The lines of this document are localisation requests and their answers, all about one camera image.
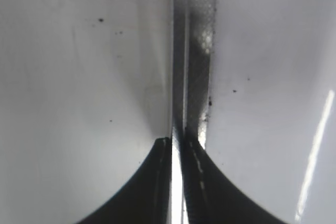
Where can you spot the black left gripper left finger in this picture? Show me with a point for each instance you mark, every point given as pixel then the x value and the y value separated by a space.
pixel 145 197

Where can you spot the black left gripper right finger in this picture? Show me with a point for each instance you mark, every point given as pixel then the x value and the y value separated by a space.
pixel 210 196

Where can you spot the white board with aluminium frame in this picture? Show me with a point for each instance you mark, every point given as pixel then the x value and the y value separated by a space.
pixel 254 80

